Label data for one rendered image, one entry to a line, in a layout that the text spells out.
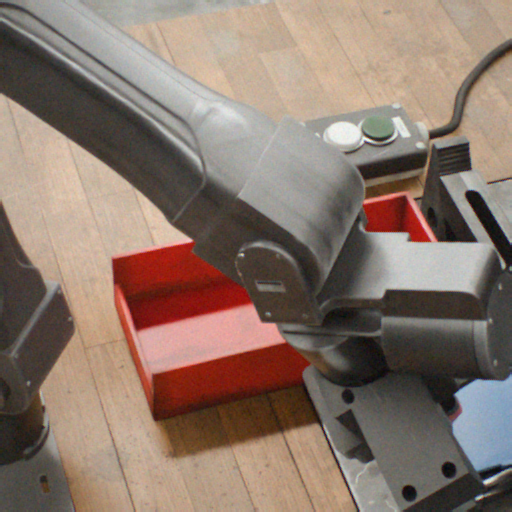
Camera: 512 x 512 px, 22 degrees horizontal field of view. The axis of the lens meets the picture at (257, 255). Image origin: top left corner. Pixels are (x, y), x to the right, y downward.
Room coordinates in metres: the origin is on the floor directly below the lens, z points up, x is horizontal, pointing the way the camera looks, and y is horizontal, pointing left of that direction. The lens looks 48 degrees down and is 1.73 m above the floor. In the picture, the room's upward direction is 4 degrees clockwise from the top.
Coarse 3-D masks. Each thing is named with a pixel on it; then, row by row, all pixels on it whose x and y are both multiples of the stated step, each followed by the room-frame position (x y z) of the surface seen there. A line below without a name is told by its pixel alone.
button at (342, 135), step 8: (336, 128) 0.86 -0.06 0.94; (344, 128) 0.86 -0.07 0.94; (352, 128) 0.86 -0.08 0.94; (328, 136) 0.85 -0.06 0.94; (336, 136) 0.85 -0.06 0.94; (344, 136) 0.85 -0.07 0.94; (352, 136) 0.85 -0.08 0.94; (360, 136) 0.85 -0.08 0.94; (336, 144) 0.84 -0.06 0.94; (344, 144) 0.84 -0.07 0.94; (352, 144) 0.84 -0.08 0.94
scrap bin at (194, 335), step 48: (192, 240) 0.70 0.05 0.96; (432, 240) 0.71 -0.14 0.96; (144, 288) 0.68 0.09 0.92; (192, 288) 0.69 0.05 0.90; (240, 288) 0.70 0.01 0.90; (144, 336) 0.64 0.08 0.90; (192, 336) 0.64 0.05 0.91; (240, 336) 0.65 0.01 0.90; (144, 384) 0.59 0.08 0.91; (192, 384) 0.58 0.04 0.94; (240, 384) 0.59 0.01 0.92; (288, 384) 0.60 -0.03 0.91
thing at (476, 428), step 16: (480, 384) 0.55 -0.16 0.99; (496, 384) 0.55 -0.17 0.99; (464, 400) 0.53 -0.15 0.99; (480, 400) 0.54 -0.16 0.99; (496, 400) 0.54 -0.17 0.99; (464, 416) 0.52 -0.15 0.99; (480, 416) 0.52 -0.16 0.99; (496, 416) 0.52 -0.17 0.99; (464, 432) 0.51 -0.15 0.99; (480, 432) 0.51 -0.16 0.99; (496, 432) 0.51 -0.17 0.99; (464, 448) 0.50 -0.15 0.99; (480, 448) 0.50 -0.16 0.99; (496, 448) 0.50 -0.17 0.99; (480, 464) 0.49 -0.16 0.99; (496, 464) 0.49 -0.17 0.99
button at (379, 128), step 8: (368, 120) 0.87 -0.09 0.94; (376, 120) 0.87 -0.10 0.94; (384, 120) 0.87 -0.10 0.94; (368, 128) 0.86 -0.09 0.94; (376, 128) 0.86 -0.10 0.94; (384, 128) 0.86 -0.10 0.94; (392, 128) 0.86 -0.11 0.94; (368, 136) 0.85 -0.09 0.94; (376, 136) 0.85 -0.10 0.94; (384, 136) 0.85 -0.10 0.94; (392, 136) 0.86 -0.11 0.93
